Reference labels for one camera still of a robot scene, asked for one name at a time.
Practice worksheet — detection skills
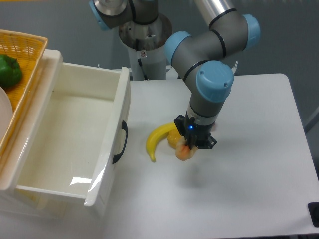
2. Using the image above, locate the black clamp at table edge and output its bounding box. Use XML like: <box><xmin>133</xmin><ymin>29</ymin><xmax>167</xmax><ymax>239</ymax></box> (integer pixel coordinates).
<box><xmin>308</xmin><ymin>202</ymin><xmax>319</xmax><ymax>228</ymax></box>

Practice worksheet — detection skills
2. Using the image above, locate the green bell pepper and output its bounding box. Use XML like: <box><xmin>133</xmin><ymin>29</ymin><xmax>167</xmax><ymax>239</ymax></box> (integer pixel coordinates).
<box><xmin>0</xmin><ymin>54</ymin><xmax>22</xmax><ymax>88</ymax></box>

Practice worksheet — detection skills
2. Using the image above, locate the white bracket behind table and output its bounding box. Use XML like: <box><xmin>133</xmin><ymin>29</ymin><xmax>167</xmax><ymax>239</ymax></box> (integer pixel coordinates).
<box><xmin>231</xmin><ymin>61</ymin><xmax>238</xmax><ymax>75</ymax></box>

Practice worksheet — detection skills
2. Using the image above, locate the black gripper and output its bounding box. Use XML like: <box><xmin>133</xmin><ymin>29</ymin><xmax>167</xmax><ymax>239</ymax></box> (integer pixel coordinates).
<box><xmin>174</xmin><ymin>115</ymin><xmax>217</xmax><ymax>150</ymax></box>

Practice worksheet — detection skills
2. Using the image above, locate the round orange bread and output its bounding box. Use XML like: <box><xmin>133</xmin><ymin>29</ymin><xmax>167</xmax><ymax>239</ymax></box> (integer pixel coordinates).
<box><xmin>175</xmin><ymin>137</ymin><xmax>198</xmax><ymax>161</ymax></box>

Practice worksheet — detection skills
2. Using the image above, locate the yellow bell pepper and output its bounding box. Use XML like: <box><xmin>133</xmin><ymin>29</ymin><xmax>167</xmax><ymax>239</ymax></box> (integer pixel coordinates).
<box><xmin>167</xmin><ymin>130</ymin><xmax>181</xmax><ymax>149</ymax></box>

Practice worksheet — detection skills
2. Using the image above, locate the yellow woven basket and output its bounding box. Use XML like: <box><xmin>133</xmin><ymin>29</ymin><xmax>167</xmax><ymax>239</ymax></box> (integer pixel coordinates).
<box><xmin>0</xmin><ymin>29</ymin><xmax>48</xmax><ymax>155</ymax></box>

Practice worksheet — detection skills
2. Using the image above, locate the white upper drawer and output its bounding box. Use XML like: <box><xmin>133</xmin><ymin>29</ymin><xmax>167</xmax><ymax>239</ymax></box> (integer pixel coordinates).
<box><xmin>17</xmin><ymin>63</ymin><xmax>131</xmax><ymax>209</ymax></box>

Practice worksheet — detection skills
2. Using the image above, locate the black drawer handle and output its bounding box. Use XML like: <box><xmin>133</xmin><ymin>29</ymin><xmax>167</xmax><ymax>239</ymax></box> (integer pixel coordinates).
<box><xmin>112</xmin><ymin>120</ymin><xmax>128</xmax><ymax>165</ymax></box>

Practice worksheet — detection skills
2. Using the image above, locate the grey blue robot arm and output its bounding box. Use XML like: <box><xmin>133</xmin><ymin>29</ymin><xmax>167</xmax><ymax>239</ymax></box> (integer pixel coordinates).
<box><xmin>89</xmin><ymin>0</ymin><xmax>261</xmax><ymax>149</ymax></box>

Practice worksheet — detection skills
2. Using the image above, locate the yellow banana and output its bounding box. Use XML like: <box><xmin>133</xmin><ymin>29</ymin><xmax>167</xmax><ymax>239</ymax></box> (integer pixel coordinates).
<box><xmin>146</xmin><ymin>122</ymin><xmax>176</xmax><ymax>162</ymax></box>

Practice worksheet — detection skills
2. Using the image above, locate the white plate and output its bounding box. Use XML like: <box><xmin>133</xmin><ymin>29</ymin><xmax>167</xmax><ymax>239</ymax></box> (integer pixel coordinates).
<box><xmin>0</xmin><ymin>88</ymin><xmax>13</xmax><ymax>140</ymax></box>

